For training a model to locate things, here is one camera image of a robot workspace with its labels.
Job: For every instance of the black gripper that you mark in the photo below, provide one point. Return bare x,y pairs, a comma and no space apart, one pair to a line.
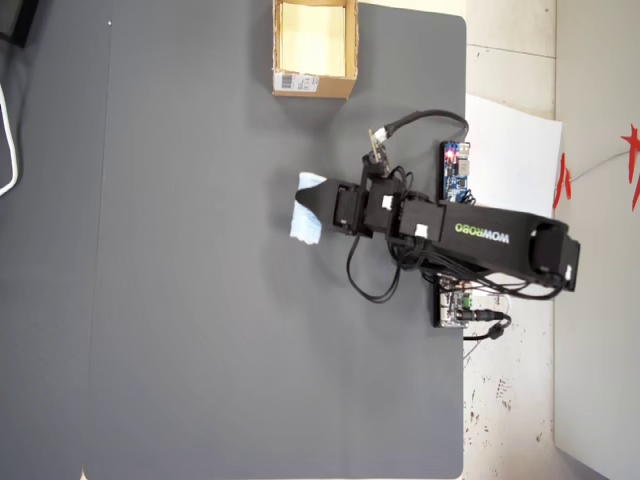
350,210

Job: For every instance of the white block with blue yarn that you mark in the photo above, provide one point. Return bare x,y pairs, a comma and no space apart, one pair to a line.
305,232

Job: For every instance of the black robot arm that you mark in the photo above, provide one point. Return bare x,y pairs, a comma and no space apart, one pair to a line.
480,235

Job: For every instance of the open cardboard box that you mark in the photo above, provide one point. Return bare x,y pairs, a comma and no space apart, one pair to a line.
315,45

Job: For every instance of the dark grey textured mat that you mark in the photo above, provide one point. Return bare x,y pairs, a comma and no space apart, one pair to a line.
225,300

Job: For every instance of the blue circuit board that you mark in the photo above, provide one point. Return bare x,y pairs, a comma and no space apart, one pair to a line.
455,175

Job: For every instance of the white green controller board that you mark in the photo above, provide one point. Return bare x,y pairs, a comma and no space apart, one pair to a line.
450,305

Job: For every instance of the white paper sheet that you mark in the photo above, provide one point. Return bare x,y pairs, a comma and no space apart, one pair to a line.
510,160

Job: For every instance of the red paper cutout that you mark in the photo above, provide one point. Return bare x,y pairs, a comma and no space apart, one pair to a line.
562,185
635,170

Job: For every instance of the black device corner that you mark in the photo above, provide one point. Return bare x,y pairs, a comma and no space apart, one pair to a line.
17,20

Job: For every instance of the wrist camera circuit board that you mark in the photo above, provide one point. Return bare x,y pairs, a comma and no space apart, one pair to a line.
378,152

